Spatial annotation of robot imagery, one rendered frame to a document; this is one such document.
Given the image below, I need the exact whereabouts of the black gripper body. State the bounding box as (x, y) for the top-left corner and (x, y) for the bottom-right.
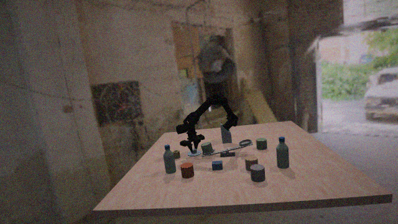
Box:
(180, 131), (205, 147)

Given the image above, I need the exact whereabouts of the red-brown cylinder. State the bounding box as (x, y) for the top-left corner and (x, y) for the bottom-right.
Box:
(180, 162), (194, 179)

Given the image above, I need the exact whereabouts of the grey balance beam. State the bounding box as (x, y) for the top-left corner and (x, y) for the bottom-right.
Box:
(201, 139), (253, 157)

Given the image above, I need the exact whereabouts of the small blue block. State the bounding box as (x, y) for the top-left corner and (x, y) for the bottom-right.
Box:
(212, 161), (223, 171)

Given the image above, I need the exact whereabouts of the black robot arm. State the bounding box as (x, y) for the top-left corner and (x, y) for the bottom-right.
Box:
(176, 93), (238, 144)

